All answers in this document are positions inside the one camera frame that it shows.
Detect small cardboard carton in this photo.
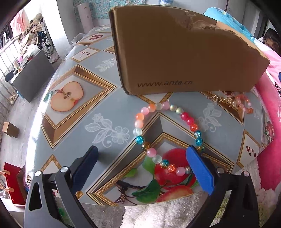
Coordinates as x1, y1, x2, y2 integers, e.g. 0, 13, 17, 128
2, 122, 20, 138

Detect wheelchair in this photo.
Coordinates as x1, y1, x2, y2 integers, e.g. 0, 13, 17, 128
36, 31, 55, 58

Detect brown cardboard box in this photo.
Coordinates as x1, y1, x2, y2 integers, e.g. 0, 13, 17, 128
109, 5, 270, 95

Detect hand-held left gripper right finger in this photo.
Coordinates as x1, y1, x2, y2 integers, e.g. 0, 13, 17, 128
185, 145, 260, 228

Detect grey cabinet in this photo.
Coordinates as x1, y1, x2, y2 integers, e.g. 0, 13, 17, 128
11, 49, 55, 103

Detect multicolour bead bracelet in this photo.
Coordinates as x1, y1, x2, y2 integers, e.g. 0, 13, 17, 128
133, 102, 205, 176

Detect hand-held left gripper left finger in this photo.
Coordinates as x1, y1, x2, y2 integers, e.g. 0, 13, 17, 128
24, 145, 98, 228

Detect clear plastic bag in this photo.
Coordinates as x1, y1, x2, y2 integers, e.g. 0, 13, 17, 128
71, 33, 88, 45

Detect white metal railing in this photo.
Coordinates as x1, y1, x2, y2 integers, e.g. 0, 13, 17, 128
0, 35, 24, 114

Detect white paper roll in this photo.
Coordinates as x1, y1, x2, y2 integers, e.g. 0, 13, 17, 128
77, 3, 94, 33

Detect blue floral quilt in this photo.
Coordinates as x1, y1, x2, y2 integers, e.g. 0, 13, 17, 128
203, 7, 253, 38

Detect pink orange bead bracelet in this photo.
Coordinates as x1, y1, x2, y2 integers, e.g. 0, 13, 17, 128
234, 94, 253, 114

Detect red gift bag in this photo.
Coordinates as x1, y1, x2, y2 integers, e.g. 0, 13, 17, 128
0, 162, 28, 205

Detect pile of clothes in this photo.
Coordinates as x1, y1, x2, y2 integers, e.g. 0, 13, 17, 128
19, 13, 44, 49

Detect white fluffy towel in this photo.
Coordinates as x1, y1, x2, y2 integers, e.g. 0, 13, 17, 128
57, 161, 279, 228

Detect pink blanket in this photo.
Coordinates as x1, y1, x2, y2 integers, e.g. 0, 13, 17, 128
252, 37, 281, 191

